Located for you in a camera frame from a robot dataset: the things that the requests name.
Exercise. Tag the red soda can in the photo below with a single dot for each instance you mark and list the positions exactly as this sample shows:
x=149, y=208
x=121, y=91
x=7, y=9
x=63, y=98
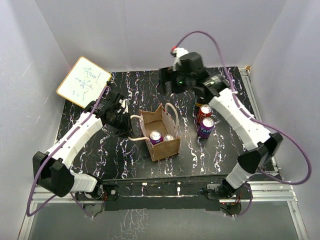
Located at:
x=168, y=137

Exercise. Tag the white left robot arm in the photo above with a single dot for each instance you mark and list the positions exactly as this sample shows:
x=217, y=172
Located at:
x=52, y=169

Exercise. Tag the aluminium frame profile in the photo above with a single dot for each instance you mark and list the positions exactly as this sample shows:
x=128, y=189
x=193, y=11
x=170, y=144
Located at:
x=272, y=214

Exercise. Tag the small white whiteboard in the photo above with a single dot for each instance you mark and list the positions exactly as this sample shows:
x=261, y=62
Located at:
x=84, y=82

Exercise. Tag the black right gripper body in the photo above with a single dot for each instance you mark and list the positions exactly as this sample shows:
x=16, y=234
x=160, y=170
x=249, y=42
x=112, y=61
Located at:
x=180, y=83

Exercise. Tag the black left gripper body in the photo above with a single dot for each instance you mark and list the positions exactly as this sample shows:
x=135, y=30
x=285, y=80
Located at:
x=121, y=123

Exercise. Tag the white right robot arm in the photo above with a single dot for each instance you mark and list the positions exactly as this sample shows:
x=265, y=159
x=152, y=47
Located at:
x=260, y=143

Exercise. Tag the red coke can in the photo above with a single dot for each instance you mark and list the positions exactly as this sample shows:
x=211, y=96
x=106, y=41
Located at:
x=204, y=111

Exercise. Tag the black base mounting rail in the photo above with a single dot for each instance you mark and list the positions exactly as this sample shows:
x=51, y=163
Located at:
x=206, y=192

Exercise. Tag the purple fanta can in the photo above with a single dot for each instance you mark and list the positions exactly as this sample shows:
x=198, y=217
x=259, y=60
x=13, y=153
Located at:
x=205, y=127

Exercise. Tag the purple soda can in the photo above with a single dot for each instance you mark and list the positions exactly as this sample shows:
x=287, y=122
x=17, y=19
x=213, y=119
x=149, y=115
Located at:
x=155, y=137

